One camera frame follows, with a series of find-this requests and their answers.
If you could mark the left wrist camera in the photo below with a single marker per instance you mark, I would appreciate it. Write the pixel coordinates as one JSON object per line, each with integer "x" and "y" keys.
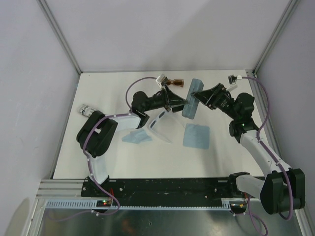
{"x": 161, "y": 80}

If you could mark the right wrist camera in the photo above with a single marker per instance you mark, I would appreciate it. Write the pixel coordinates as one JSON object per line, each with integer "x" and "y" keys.
{"x": 232, "y": 80}

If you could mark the aluminium corner post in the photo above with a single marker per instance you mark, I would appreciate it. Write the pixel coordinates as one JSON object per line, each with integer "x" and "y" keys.
{"x": 280, "y": 26}
{"x": 59, "y": 34}

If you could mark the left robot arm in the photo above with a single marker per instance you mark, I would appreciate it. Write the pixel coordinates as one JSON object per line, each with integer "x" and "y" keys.
{"x": 97, "y": 133}

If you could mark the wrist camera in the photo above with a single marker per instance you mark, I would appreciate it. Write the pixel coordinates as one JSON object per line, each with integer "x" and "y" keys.
{"x": 232, "y": 80}
{"x": 161, "y": 80}

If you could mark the newspaper print pouch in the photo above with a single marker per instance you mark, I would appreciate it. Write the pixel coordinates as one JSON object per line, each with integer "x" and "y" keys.
{"x": 86, "y": 110}

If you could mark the white frame sunglasses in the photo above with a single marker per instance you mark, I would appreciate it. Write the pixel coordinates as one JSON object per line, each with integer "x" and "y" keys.
{"x": 166, "y": 126}

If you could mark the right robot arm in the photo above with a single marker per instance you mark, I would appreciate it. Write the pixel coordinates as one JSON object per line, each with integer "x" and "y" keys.
{"x": 283, "y": 188}

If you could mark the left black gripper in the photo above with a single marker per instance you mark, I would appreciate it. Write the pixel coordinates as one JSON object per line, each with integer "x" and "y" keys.
{"x": 175, "y": 103}

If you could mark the brown sunglasses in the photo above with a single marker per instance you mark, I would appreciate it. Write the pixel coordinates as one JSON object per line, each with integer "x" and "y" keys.
{"x": 176, "y": 82}

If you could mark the aluminium frame rail front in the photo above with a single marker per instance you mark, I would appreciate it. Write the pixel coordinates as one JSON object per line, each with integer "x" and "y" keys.
{"x": 60, "y": 188}

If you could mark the blue glasses case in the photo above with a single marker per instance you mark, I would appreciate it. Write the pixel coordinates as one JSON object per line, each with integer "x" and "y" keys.
{"x": 190, "y": 109}

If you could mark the crumpled blue cleaning cloth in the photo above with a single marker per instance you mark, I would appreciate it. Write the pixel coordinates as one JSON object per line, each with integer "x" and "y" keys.
{"x": 137, "y": 137}

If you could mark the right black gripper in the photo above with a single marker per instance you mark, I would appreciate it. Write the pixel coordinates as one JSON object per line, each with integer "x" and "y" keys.
{"x": 209, "y": 98}

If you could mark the left aluminium corner post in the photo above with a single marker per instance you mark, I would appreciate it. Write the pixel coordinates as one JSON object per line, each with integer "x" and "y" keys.
{"x": 59, "y": 34}

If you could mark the right aluminium corner post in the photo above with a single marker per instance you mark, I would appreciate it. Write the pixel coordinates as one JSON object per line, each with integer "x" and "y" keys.
{"x": 280, "y": 26}

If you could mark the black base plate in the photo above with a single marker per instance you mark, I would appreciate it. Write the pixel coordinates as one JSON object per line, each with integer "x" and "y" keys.
{"x": 164, "y": 192}

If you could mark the blue cleaning cloth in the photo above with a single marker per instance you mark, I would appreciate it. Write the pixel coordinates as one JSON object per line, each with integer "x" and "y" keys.
{"x": 137, "y": 137}
{"x": 196, "y": 136}

